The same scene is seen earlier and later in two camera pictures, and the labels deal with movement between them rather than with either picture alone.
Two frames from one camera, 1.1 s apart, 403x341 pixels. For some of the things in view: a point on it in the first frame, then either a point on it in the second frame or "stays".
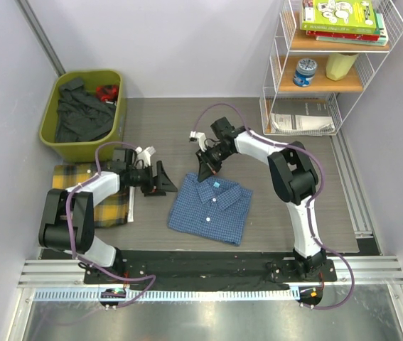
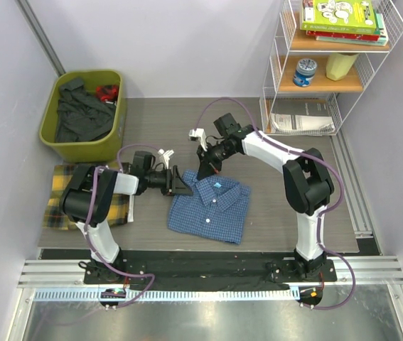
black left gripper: x=164 y=185 → x=173 y=185
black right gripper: x=205 y=169 stays
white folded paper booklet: x=301 y=123 stays
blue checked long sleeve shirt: x=212 y=207 stays
